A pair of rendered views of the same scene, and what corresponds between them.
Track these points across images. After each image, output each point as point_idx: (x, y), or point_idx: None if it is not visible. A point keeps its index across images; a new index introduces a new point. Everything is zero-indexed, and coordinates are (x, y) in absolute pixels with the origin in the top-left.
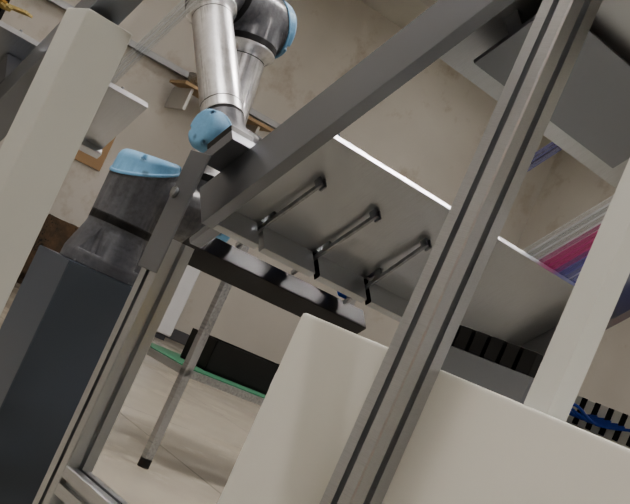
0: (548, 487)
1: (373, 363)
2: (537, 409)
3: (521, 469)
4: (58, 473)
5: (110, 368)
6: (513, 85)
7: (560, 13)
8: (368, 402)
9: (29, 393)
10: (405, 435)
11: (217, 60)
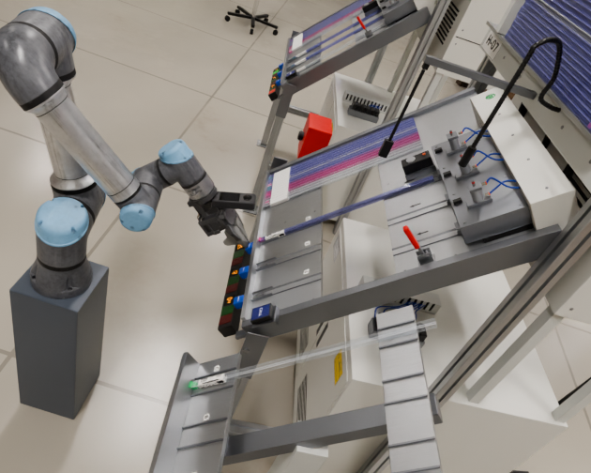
0: (481, 420)
1: None
2: (474, 403)
3: (471, 418)
4: None
5: (236, 405)
6: (487, 343)
7: (516, 323)
8: None
9: (82, 354)
10: None
11: (103, 160)
